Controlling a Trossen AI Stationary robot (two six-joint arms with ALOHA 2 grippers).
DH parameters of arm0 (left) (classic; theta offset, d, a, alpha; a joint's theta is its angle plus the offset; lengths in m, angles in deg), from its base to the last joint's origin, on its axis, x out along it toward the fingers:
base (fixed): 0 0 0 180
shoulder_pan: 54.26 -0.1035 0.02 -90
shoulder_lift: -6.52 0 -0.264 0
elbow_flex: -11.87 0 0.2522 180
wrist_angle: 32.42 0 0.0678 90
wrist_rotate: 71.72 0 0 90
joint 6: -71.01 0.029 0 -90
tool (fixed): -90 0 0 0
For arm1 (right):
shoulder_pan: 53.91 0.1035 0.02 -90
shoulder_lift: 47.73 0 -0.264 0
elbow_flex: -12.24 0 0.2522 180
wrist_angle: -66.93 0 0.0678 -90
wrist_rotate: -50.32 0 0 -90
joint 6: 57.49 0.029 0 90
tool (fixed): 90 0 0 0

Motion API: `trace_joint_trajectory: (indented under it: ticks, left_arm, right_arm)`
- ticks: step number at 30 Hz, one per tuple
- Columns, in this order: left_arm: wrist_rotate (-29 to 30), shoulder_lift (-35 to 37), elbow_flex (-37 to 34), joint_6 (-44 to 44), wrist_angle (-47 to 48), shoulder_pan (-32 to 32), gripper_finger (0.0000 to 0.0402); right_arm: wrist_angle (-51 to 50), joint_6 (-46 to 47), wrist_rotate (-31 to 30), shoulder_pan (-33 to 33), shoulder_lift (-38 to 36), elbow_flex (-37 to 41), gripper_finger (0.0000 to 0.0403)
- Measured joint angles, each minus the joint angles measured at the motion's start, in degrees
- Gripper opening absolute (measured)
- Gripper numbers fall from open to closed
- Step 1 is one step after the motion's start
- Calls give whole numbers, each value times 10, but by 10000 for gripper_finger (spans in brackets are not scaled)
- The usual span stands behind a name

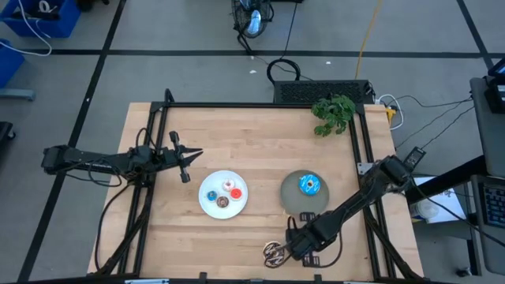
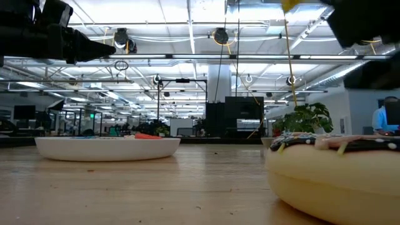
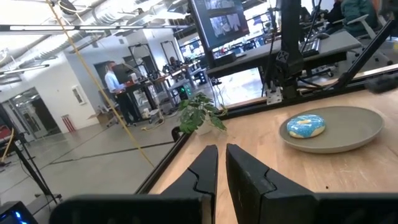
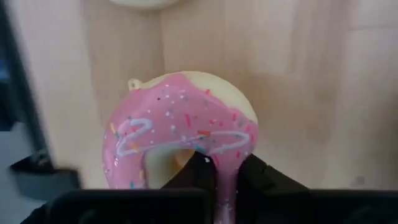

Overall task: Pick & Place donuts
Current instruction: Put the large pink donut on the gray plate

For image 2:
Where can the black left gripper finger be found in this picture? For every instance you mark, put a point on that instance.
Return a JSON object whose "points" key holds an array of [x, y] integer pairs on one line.
{"points": [[90, 50]]}

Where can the white donut with coloured sprinkles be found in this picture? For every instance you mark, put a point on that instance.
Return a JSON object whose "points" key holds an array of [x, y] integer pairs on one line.
{"points": [[129, 137]]}

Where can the white donut with pink icing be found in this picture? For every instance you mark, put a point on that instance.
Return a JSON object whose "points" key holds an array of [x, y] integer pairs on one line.
{"points": [[148, 136]]}

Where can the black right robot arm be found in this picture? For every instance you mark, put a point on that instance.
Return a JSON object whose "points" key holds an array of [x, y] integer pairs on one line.
{"points": [[378, 76]]}

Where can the black computer monitor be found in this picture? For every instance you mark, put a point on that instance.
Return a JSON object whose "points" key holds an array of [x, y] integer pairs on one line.
{"points": [[393, 112], [24, 112]]}

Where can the thin blue object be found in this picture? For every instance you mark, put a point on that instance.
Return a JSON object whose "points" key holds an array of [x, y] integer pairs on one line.
{"points": [[86, 137]]}

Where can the wide white bowl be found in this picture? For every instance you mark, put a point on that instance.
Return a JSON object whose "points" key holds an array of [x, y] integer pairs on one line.
{"points": [[106, 150]]}

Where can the person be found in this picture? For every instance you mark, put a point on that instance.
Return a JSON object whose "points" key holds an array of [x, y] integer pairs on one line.
{"points": [[378, 122]]}

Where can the small green plant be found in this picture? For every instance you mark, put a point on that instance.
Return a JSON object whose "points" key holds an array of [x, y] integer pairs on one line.
{"points": [[162, 130]]}

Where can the white board panel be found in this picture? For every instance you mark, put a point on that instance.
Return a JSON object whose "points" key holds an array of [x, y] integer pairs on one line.
{"points": [[180, 125]]}

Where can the green leafy potted plant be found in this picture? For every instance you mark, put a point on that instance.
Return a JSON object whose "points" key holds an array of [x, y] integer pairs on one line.
{"points": [[304, 120]]}

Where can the long ceiling light bar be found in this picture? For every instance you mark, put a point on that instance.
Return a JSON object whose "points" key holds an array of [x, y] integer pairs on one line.
{"points": [[218, 56]]}

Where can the white building column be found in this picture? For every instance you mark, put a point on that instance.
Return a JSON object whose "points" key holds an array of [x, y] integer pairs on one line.
{"points": [[219, 82]]}

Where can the black cabinet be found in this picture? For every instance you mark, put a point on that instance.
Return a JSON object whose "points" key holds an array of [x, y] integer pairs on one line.
{"points": [[234, 118]]}

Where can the chocolate iced donut with sprinkles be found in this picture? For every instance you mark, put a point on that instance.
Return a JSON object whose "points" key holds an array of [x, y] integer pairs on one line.
{"points": [[337, 181]]}

